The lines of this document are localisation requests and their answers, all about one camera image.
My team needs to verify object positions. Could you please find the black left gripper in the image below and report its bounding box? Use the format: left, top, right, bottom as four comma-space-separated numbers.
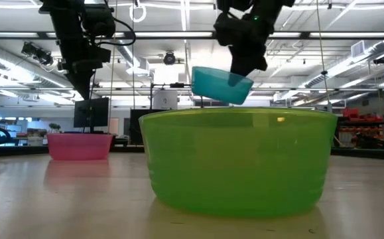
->
50, 19, 113, 100

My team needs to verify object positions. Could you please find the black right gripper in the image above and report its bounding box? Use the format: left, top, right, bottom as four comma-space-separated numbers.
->
227, 42, 268, 88

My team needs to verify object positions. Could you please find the blue plastic bowl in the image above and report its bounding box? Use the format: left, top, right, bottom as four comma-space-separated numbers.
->
191, 66, 255, 106

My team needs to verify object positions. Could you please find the pink plastic bowl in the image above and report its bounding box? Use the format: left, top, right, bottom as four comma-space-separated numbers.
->
46, 132, 114, 161

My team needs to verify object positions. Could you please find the green plastic bowl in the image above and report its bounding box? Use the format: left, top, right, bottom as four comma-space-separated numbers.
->
138, 106, 339, 219

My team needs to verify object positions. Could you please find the black computer monitor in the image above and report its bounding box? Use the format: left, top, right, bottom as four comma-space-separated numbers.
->
73, 97, 110, 129

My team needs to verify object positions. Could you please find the black ceiling-mounted device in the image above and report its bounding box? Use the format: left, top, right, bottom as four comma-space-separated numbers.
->
21, 41, 54, 66

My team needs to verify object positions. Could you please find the white equipment box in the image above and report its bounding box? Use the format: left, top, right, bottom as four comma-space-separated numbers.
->
153, 89, 178, 110

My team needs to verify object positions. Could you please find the shelf with red bins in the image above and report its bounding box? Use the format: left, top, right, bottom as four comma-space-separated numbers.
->
336, 107, 384, 149

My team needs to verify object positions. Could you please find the black floor machine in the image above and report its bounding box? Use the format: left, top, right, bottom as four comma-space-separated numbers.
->
355, 132, 384, 150

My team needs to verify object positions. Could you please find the hanging thin cable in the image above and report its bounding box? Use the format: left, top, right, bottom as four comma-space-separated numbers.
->
107, 0, 119, 134

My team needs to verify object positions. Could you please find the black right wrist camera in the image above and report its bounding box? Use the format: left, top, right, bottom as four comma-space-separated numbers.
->
213, 12, 243, 47

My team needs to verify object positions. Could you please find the black tube stand frame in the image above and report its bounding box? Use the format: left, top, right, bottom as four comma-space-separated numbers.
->
149, 82, 198, 111

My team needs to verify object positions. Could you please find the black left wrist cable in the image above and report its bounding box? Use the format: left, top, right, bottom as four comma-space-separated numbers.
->
97, 16, 137, 47

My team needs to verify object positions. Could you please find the round black ceiling camera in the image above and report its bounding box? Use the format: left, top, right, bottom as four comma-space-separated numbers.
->
162, 51, 177, 66

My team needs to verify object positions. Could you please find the hanging yellow grey cable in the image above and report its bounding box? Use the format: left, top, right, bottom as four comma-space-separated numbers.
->
315, 0, 334, 114

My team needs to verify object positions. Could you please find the white cable ring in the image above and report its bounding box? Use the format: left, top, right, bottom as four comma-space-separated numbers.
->
129, 1, 147, 24

